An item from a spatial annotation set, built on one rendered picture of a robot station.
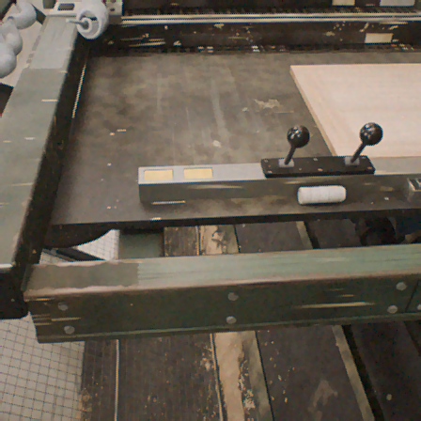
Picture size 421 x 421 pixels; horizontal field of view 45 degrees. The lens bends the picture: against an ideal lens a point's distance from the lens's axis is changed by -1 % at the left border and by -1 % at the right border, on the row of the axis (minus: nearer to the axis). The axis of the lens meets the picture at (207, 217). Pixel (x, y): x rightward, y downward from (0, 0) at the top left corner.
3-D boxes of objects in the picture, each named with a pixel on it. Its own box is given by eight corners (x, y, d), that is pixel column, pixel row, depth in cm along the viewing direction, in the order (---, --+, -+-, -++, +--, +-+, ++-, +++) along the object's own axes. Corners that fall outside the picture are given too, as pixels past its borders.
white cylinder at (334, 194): (300, 207, 89) (344, 205, 90) (303, 194, 88) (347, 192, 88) (296, 196, 92) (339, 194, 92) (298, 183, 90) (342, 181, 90)
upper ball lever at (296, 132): (295, 177, 91) (315, 140, 79) (274, 178, 91) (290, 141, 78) (292, 158, 92) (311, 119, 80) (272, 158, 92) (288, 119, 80)
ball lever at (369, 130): (360, 174, 92) (389, 138, 80) (339, 175, 92) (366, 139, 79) (356, 155, 93) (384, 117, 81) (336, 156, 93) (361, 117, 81)
